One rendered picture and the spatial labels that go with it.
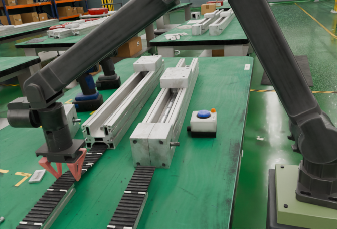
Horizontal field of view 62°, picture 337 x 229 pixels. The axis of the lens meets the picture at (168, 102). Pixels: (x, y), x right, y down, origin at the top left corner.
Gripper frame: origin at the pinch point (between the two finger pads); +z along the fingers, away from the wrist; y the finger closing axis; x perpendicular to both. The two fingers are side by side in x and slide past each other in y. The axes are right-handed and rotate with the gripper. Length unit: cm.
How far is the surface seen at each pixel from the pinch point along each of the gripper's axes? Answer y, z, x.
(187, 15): 69, 38, -779
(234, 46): -47, 11, -202
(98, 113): 2.7, -5.2, -27.0
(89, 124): 2.3, -5.1, -18.8
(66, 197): -1.6, 2.3, 4.7
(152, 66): -4, -8, -75
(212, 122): -35.3, -2.4, -26.3
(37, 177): 11.4, 2.6, -2.3
